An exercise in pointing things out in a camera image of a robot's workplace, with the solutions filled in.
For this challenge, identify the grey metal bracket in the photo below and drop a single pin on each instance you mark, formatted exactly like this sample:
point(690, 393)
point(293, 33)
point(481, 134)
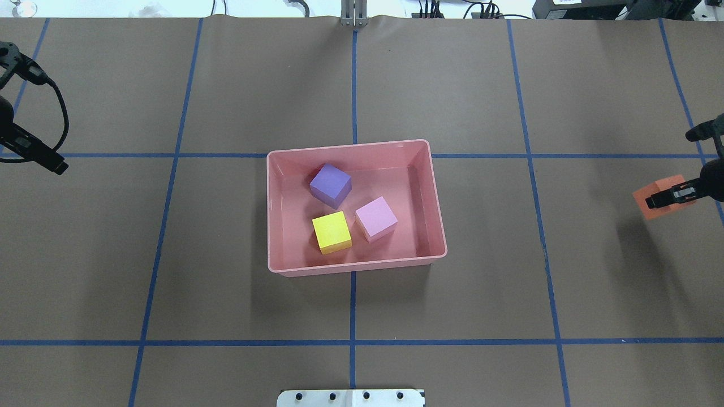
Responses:
point(354, 13)

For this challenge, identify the black equipment box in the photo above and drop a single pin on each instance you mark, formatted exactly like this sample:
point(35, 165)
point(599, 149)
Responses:
point(614, 10)

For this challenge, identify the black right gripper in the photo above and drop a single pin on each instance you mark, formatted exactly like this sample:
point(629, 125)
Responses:
point(711, 182)

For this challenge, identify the purple foam block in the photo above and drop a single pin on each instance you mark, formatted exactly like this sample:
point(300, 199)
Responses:
point(331, 186)

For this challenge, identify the yellow foam block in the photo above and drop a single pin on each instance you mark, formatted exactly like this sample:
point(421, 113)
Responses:
point(332, 233)

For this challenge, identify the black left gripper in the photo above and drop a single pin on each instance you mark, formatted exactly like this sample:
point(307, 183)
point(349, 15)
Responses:
point(25, 142)

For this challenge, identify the pink plastic bin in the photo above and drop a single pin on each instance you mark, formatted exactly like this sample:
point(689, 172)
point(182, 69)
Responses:
point(401, 172)

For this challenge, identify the white metal mounting plate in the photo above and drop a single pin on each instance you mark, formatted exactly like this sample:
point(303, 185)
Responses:
point(352, 397)

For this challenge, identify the pink foam block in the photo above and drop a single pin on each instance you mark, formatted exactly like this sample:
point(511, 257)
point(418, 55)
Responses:
point(376, 219)

